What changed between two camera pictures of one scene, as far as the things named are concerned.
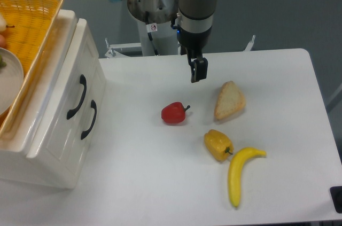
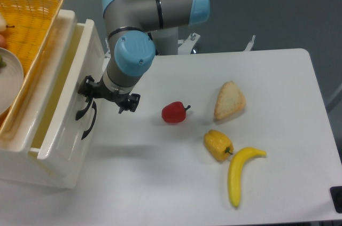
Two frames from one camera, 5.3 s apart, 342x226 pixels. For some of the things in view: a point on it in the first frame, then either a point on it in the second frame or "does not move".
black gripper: x=193 y=44 -> x=126 y=102
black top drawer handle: x=83 y=81 -> x=79 y=113
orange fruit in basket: x=2 y=41 does not move
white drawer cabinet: x=47 y=142 does not move
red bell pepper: x=174 y=113 does not move
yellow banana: x=238 y=161 does not move
